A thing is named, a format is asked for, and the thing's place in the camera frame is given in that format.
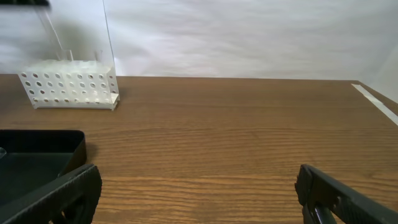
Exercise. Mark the black tray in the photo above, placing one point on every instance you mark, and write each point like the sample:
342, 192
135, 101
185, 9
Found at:
31, 143

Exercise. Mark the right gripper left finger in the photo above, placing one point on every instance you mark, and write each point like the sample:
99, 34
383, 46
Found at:
62, 199

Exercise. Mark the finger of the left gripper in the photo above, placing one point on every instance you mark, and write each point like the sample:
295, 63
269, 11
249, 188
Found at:
25, 2

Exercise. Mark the white test tube rack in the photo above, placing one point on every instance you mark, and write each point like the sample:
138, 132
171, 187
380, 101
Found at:
62, 93

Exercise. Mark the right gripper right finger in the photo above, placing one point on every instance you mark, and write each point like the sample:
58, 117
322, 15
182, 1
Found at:
342, 202

